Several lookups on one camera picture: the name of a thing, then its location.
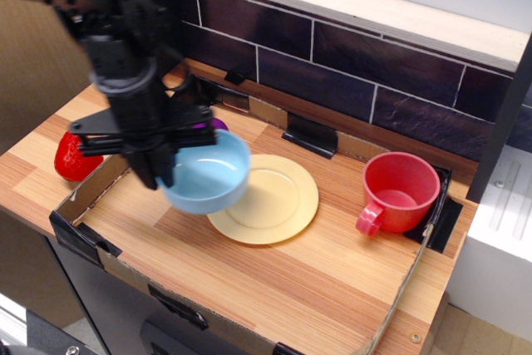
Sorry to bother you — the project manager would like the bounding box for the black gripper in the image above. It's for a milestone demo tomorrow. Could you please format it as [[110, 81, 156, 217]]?
[[69, 57, 216, 190]]

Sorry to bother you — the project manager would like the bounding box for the light blue bowl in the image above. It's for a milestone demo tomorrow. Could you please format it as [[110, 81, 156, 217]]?
[[156, 130, 251, 214]]

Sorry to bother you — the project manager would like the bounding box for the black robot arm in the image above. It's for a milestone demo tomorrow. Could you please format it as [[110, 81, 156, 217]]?
[[28, 0, 216, 189]]

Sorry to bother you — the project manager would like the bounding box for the cardboard fence with black tape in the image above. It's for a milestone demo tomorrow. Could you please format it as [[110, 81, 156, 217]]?
[[50, 100, 461, 354]]

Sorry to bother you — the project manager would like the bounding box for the yellow plate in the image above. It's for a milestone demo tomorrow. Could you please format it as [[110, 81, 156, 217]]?
[[208, 155, 319, 245]]

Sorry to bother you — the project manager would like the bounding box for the purple toy eggplant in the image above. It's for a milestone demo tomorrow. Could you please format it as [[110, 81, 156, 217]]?
[[192, 118, 229, 131]]

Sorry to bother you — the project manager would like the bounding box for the red toy strawberry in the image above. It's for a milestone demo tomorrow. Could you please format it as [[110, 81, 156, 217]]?
[[54, 131, 104, 182]]

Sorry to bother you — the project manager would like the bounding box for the red cup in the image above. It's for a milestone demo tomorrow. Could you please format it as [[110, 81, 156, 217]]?
[[356, 151, 441, 237]]

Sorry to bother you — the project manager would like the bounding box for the white appliance at right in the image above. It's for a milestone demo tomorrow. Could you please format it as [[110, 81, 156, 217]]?
[[446, 146, 531, 341]]

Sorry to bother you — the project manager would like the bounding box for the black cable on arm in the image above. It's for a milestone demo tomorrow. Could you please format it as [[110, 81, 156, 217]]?
[[160, 45, 192, 94]]

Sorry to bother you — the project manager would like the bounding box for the dark shelf post right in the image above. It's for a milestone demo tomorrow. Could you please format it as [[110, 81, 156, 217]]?
[[466, 37, 531, 204]]

